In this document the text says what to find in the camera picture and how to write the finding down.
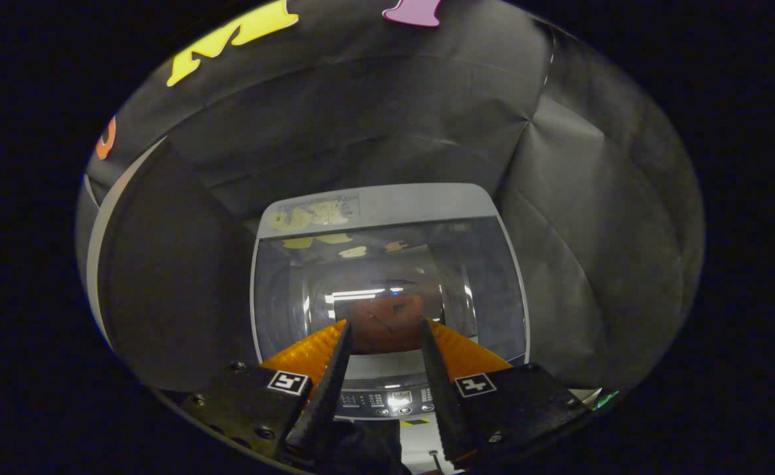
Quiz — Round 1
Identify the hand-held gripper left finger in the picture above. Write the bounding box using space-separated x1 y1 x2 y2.
180 320 355 462

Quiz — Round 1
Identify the orange polo shirt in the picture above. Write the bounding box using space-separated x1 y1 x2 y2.
345 294 444 354

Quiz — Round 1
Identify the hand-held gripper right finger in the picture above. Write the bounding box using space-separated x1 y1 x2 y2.
417 318 593 466

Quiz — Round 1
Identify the grey washing machine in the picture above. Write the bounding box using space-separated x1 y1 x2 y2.
249 183 533 423

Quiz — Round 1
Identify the washing machine lid with window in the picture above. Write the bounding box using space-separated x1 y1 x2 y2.
250 183 531 371

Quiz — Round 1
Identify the white sheet green edge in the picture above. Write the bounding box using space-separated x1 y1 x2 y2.
572 388 619 411

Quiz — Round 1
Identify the black backdrop cloth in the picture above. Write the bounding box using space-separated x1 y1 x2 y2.
77 0 705 396

